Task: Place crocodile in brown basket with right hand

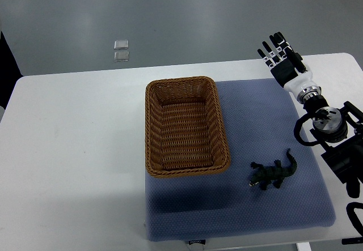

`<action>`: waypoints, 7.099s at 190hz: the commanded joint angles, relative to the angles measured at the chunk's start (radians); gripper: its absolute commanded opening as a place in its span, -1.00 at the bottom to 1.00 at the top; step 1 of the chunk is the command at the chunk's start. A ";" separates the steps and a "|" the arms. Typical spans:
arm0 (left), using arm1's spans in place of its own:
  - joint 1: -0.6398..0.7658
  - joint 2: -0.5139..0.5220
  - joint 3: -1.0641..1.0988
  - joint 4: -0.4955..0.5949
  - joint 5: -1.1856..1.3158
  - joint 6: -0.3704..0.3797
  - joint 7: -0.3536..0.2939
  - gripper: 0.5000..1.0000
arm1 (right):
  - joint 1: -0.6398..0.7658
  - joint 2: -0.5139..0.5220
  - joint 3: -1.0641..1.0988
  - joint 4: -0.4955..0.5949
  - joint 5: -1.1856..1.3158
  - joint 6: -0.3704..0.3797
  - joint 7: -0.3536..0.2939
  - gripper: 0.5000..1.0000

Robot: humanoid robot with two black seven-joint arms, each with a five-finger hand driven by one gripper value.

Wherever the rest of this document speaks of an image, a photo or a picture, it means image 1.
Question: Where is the blue grey cushion mat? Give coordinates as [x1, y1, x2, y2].
[145, 79, 336, 241]

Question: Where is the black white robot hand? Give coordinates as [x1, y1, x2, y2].
[258, 32, 321, 104]

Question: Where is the black label tag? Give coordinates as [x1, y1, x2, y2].
[187, 239, 206, 246]

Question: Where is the upper floor metal plate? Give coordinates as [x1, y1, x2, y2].
[114, 40, 129, 50]

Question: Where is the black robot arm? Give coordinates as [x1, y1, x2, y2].
[294, 86, 362, 198]

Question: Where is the brown wicker basket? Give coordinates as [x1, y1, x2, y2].
[145, 76, 231, 178]

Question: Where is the dark toy crocodile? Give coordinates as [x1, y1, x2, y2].
[248, 148, 297, 190]

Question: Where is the black object left edge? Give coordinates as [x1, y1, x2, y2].
[1, 32, 23, 109]

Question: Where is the black cable loop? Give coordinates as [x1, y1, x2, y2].
[346, 202, 363, 237]

